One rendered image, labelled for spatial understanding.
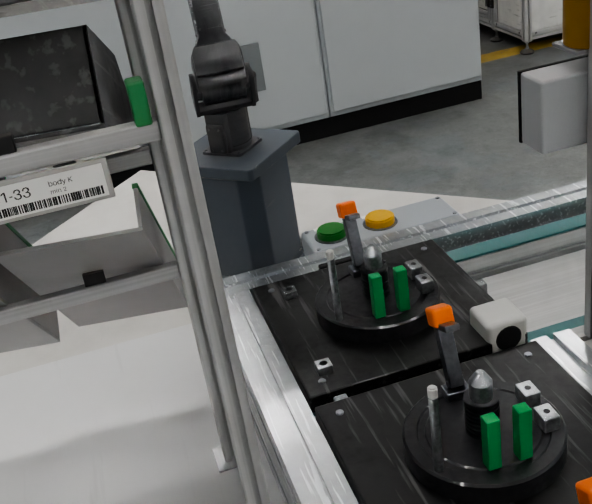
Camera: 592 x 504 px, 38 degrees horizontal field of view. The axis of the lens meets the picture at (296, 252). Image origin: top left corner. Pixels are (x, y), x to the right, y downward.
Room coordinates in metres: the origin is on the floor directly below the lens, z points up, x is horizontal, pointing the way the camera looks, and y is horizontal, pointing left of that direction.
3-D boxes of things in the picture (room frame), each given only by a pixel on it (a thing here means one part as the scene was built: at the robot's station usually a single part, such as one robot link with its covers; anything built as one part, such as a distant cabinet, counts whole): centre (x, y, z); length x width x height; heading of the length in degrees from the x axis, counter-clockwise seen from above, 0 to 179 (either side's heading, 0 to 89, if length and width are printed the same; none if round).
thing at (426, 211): (1.06, -0.12, 0.93); 0.21 x 0.07 x 0.06; 102
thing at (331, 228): (1.04, -0.05, 0.96); 0.04 x 0.04 x 0.02
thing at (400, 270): (0.79, -0.10, 1.01); 0.01 x 0.01 x 0.05; 12
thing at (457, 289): (0.83, -0.08, 0.96); 0.24 x 0.24 x 0.02; 12
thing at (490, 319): (0.76, -0.20, 0.97); 0.05 x 0.05 x 0.04; 12
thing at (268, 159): (1.17, 0.07, 0.96); 0.15 x 0.15 x 0.20; 58
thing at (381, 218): (1.06, -0.12, 0.96); 0.04 x 0.04 x 0.02
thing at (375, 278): (0.78, -0.08, 1.01); 0.01 x 0.01 x 0.05; 12
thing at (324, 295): (0.83, -0.08, 0.98); 0.14 x 0.14 x 0.02
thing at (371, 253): (0.83, -0.08, 1.04); 0.02 x 0.02 x 0.03
